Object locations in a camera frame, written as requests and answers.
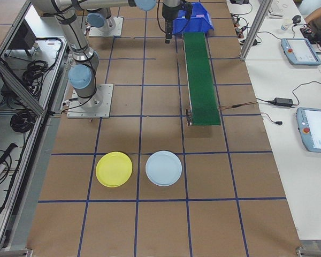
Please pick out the light blue plastic plate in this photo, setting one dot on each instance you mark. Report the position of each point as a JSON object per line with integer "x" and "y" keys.
{"x": 163, "y": 168}

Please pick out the yellow plastic plate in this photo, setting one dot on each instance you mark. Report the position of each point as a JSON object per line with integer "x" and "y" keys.
{"x": 113, "y": 168}

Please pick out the blue plastic storage bin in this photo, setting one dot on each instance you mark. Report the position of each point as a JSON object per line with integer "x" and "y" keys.
{"x": 198, "y": 25}

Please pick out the green conveyor belt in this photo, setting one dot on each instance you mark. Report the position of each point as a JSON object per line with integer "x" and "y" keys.
{"x": 202, "y": 80}

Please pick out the small circuit board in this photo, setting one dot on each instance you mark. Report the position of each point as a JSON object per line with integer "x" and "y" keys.
{"x": 242, "y": 32}
{"x": 235, "y": 19}

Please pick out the black power adapter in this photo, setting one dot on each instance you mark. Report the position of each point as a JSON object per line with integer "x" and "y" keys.
{"x": 283, "y": 101}
{"x": 254, "y": 42}

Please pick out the white paper cup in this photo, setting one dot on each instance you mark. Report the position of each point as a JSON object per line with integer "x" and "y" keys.
{"x": 285, "y": 25}

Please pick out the dark computer mouse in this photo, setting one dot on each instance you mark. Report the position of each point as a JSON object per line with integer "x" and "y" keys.
{"x": 297, "y": 18}

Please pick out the light blue teach pendant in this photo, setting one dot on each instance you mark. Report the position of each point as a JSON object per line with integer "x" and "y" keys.
{"x": 310, "y": 128}
{"x": 301, "y": 51}

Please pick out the black control box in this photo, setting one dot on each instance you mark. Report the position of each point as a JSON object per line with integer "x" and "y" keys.
{"x": 24, "y": 37}

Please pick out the aluminium corner bar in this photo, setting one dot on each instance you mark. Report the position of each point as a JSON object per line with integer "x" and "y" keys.
{"x": 10, "y": 252}
{"x": 313, "y": 251}

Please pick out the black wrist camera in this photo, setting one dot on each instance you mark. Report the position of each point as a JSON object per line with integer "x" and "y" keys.
{"x": 188, "y": 9}

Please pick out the white square base plate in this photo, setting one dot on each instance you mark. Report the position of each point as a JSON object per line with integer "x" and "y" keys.
{"x": 118, "y": 26}
{"x": 105, "y": 107}

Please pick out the aluminium profile post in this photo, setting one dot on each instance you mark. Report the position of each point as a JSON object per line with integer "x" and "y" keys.
{"x": 252, "y": 29}

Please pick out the V-shaped metal bar frame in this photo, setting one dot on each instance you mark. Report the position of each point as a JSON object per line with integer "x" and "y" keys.
{"x": 16, "y": 88}

